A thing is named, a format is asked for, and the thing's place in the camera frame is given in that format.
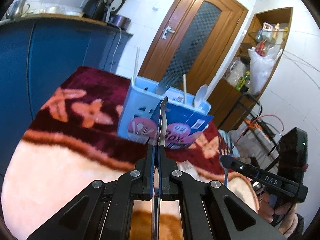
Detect person's right forearm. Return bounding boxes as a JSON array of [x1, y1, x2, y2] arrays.
[[277, 212, 307, 238]]

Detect steel table knife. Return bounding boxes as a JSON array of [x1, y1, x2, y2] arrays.
[[151, 96, 168, 240]]

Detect person's right hand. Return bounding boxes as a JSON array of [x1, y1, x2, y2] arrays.
[[259, 194, 298, 234]]

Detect white plastic bag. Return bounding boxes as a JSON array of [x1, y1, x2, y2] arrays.
[[248, 46, 283, 96]]

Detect steel door handle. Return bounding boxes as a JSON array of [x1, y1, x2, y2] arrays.
[[161, 26, 175, 40]]

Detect white plastic fork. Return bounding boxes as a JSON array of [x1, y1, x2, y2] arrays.
[[179, 160, 198, 178]]

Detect steel kettle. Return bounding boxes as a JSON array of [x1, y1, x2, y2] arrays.
[[6, 0, 30, 20]]

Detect red cable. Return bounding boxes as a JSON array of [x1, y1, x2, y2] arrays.
[[232, 115, 285, 153]]

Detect beige plastic spoon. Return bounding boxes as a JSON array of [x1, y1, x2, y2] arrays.
[[194, 84, 208, 108]]

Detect black rice cooker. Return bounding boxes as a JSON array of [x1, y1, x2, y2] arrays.
[[107, 0, 132, 30]]

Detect black air fryer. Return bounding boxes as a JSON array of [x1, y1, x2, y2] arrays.
[[82, 0, 110, 21]]

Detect steel fork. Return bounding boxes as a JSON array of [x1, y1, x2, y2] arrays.
[[156, 76, 180, 96]]

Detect wooden chopstick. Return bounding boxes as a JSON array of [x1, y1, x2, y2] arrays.
[[182, 74, 188, 104]]

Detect blue base cabinet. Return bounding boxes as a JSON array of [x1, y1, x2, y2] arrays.
[[0, 17, 134, 130]]

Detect black wire rack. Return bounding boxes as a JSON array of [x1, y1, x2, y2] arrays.
[[232, 94, 287, 168]]

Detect wooden shelf unit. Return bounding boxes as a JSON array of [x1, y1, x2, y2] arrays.
[[220, 7, 293, 130]]

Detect wooden door glass panel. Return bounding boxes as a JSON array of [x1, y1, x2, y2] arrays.
[[139, 0, 249, 130]]

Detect clear bag of cups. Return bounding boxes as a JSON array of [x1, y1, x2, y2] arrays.
[[226, 57, 247, 87]]

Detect green bottle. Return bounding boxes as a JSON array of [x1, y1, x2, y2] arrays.
[[237, 71, 251, 92]]

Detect white dishes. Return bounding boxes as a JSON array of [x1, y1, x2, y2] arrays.
[[32, 5, 84, 17]]

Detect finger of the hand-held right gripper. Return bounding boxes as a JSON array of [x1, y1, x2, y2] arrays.
[[220, 155, 255, 180]]

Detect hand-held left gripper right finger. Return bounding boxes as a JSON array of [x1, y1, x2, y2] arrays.
[[160, 146, 285, 240]]

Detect clear bag of eggs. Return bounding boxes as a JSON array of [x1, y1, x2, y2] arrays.
[[232, 130, 256, 166]]

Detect white power cord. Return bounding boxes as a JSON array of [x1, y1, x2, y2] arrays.
[[113, 26, 123, 73]]

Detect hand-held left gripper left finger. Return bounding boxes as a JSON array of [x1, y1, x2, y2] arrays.
[[26, 145, 157, 240]]

